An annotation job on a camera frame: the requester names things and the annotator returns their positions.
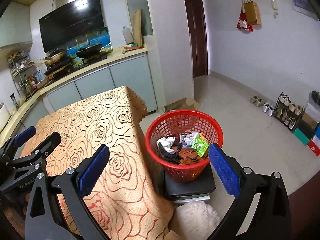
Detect table with rose tablecloth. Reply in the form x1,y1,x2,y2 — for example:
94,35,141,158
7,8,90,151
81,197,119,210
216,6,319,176
20,85,174,240

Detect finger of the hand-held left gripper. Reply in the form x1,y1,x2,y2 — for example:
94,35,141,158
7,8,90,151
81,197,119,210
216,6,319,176
0,126,37,156
11,132,62,173

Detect row of pale shoes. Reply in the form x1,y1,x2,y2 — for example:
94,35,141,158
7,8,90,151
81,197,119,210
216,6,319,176
277,94,304,130

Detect black wok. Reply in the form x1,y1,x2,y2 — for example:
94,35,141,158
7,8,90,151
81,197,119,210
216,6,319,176
75,42,103,58

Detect light green snack wrapper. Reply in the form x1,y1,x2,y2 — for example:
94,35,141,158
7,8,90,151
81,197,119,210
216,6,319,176
190,134,210,157

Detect white fluffy cushion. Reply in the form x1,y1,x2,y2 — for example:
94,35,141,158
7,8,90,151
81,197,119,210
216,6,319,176
172,200,222,240

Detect kitchen counter with cabinets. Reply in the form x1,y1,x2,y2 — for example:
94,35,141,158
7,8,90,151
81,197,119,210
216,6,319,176
0,46,158,140

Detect frosted glass partition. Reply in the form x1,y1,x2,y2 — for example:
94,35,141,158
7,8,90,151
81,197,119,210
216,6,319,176
124,0,153,37

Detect red plastic mesh basket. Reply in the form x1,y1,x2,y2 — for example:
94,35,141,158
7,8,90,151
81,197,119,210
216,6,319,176
145,109,224,182

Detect wooden cutting board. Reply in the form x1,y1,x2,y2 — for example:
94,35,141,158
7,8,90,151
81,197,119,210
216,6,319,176
132,9,143,48

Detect portable cooker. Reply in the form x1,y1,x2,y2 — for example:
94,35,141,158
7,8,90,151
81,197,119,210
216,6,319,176
44,64,73,77

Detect dark brown door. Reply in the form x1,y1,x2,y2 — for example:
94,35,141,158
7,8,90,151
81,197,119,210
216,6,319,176
180,0,208,78

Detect brown shoe box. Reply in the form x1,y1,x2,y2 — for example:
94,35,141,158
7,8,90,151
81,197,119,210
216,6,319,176
301,112,318,128

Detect translucent plastic bottle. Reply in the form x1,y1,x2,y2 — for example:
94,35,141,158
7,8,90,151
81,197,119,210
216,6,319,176
122,26,133,46

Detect brown paper bag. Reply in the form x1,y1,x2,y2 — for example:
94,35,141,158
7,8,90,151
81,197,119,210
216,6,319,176
244,0,262,25

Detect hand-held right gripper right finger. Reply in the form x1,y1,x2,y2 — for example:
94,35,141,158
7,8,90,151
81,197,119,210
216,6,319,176
206,143,292,240

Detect teal shoe box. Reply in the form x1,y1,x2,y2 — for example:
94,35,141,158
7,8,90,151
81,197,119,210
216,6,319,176
293,124,313,146

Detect black seasoning packet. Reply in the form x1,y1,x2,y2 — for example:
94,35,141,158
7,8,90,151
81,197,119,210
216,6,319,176
9,93,20,110

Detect blue scenic backsplash picture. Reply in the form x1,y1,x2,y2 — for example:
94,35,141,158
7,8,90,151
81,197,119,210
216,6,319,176
66,26,112,58

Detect red shoe box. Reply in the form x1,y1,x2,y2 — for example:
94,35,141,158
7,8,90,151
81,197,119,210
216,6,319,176
307,140,320,157

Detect blue and white shoe box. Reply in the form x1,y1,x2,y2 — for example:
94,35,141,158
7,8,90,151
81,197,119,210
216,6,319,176
311,124,320,143

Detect dark brown wrapper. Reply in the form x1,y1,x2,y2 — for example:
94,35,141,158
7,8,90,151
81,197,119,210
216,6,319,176
160,142,183,165

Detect white tissue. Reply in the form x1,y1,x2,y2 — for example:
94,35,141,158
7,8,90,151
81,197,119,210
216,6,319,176
156,136,177,154

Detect cardboard box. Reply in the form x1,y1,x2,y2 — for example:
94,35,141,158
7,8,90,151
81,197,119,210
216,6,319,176
162,97,200,114

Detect red hanging bag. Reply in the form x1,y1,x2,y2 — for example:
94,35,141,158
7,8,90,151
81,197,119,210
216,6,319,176
237,1,253,33

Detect black shoe rack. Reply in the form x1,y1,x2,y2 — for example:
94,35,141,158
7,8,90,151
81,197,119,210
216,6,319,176
273,92,305,132

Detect black range hood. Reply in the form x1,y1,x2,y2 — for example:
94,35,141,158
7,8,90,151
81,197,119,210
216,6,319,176
39,0,105,53

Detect silver foil wrapper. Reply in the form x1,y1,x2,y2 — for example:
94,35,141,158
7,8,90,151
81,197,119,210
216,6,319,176
179,132,199,149

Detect white rice cooker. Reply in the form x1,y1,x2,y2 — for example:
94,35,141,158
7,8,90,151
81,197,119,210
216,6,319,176
0,102,11,133

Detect golden cooking pot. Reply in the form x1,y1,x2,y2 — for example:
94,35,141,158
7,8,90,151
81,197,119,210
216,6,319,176
44,49,67,64

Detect metal spice rack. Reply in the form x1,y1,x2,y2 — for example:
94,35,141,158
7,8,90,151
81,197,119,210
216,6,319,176
7,52,42,98

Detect black stool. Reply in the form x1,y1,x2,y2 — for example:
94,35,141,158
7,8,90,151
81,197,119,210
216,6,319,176
162,165,217,202

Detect pale wall cabinets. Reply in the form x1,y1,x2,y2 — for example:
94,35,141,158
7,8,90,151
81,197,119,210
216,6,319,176
0,1,33,50

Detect red-brown wrapper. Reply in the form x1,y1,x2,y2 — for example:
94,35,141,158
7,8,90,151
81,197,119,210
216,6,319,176
179,148,209,167

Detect white intercom phone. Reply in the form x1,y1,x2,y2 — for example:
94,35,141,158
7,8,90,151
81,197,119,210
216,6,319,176
270,0,279,19

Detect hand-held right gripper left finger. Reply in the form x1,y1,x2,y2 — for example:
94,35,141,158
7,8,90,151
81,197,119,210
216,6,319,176
25,144,110,240

